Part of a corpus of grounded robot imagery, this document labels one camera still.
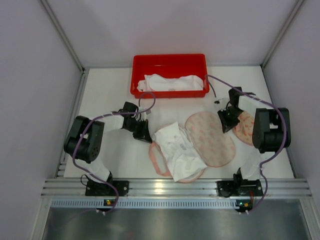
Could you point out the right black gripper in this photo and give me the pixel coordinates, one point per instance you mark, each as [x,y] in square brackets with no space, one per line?
[227,120]

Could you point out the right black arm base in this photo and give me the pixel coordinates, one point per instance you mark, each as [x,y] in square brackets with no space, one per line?
[245,188]

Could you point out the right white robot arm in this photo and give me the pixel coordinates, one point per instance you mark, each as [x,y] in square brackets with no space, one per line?
[271,127]

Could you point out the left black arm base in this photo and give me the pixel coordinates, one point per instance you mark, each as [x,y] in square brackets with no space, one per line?
[97,189]

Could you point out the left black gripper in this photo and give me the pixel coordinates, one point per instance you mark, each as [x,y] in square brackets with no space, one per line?
[142,130]

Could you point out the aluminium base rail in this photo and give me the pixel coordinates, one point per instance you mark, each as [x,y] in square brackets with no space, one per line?
[137,193]

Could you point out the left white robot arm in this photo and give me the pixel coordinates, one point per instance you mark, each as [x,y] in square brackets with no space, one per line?
[84,140]

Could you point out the red plastic bin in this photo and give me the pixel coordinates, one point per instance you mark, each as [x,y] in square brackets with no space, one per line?
[170,66]

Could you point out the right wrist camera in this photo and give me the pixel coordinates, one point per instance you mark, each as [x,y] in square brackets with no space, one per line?
[220,104]

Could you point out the pink floral laundry bag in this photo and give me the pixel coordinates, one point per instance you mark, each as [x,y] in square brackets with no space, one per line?
[216,148]
[244,129]

